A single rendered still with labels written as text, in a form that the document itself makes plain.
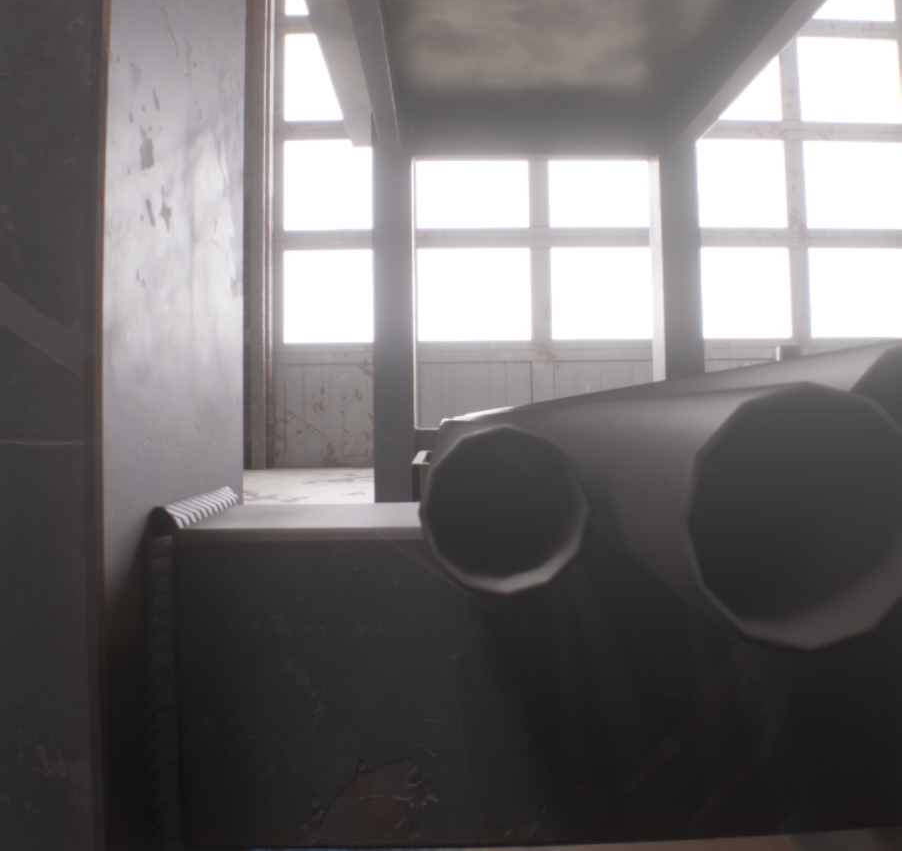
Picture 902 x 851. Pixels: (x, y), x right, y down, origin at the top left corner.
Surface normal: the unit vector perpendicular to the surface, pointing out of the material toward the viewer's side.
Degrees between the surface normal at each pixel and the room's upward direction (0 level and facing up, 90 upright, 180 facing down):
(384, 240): 90
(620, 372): 90
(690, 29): 180
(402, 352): 90
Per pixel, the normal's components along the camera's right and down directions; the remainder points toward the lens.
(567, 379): 0.01, -0.03
